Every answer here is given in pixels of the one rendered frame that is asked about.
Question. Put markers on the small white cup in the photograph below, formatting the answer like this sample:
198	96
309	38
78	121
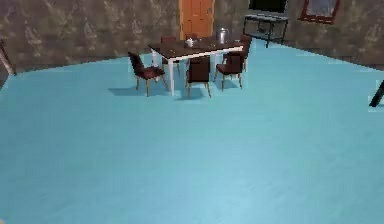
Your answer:
189	42

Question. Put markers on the pale slanted post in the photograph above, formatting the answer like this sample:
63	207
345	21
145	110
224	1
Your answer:
6	60

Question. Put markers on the orange wooden door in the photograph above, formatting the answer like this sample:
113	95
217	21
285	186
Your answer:
196	18

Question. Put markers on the brown table with white legs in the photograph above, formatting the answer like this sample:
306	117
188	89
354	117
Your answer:
186	49

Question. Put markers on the silver metal pot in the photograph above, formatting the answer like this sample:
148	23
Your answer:
222	35

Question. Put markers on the black television set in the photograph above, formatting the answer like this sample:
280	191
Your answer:
268	5

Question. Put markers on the red framed wall picture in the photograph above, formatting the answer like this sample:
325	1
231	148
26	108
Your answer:
320	10

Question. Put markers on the black television stand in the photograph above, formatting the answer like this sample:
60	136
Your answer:
266	26

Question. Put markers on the dark red dining chair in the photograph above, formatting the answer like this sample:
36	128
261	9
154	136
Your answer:
198	70
246	45
143	71
232	65

